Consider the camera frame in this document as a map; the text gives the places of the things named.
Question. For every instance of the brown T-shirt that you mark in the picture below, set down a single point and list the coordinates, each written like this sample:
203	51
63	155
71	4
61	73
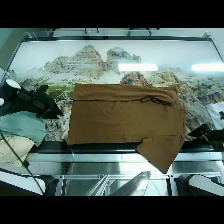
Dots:
123	116

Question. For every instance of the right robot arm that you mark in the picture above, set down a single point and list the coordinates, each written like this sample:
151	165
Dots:
206	183

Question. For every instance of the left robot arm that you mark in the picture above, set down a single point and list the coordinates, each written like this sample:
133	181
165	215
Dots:
31	100

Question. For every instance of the green garment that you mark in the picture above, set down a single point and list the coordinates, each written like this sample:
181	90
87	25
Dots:
23	126

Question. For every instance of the cream garment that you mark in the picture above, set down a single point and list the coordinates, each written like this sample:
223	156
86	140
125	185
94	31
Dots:
13	150

